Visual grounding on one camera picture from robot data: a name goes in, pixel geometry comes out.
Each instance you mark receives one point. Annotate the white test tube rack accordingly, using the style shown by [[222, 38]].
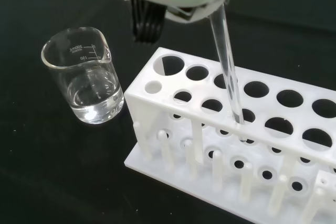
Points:
[[236, 171]]

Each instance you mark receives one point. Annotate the clear glass beaker with water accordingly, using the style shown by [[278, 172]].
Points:
[[89, 95]]

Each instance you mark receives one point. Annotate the black bench cloth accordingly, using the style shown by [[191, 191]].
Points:
[[52, 169]]

